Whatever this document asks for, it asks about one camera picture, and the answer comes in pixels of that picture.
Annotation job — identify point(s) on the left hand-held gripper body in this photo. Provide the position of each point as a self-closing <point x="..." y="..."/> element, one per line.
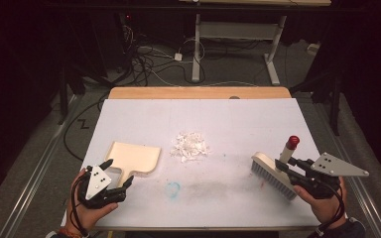
<point x="96" y="185"/>

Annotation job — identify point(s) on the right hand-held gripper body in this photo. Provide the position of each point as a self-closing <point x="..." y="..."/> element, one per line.
<point x="324" y="175"/>

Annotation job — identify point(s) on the cream plastic dustpan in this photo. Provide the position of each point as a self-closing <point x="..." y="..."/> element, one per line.
<point x="135" y="159"/>

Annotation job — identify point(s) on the pile of white paper scraps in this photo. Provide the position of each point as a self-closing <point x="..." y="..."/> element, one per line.
<point x="190" y="147"/>

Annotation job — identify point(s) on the person's left hand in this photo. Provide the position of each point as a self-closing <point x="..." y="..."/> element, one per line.
<point x="87" y="211"/>

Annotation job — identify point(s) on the person's right hand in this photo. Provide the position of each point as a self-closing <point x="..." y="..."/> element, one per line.
<point x="324" y="205"/>

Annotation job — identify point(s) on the white table cover sheet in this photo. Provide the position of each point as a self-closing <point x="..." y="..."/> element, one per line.
<point x="198" y="132"/>

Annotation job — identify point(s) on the wooden table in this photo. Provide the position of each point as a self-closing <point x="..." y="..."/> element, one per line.
<point x="198" y="92"/>

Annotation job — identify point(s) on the white power strip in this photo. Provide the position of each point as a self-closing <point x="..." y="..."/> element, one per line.
<point x="313" y="48"/>

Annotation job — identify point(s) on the white power adapter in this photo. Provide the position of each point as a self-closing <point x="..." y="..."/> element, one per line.
<point x="178" y="57"/>

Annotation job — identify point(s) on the metal floor rail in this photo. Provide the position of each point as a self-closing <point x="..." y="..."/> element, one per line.
<point x="43" y="165"/>
<point x="354" y="172"/>

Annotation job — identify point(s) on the white metal desk frame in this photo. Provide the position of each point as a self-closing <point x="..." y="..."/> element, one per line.
<point x="238" y="31"/>

